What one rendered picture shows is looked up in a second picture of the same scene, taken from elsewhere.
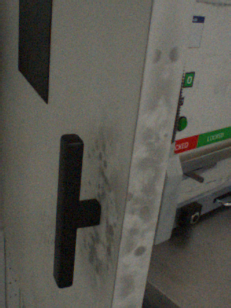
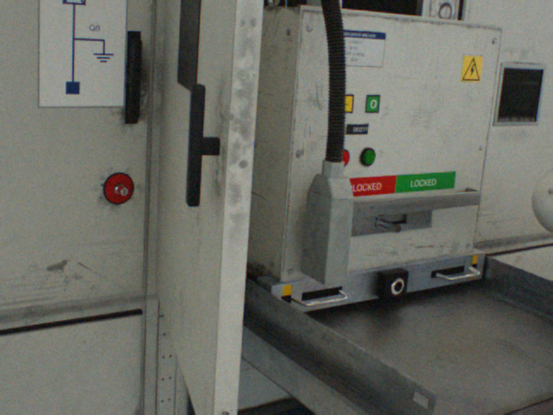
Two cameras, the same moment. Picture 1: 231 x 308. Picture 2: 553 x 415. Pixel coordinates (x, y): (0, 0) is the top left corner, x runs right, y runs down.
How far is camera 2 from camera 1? 0.58 m
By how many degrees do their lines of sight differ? 13
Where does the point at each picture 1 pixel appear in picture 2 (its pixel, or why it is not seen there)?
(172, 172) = (340, 194)
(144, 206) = (243, 126)
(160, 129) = (249, 70)
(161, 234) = (332, 271)
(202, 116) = (398, 152)
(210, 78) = (404, 105)
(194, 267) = (387, 335)
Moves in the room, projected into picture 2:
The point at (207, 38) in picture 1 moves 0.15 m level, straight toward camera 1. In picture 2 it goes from (393, 57) to (371, 59)
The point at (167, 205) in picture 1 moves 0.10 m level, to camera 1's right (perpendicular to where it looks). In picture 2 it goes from (336, 233) to (398, 240)
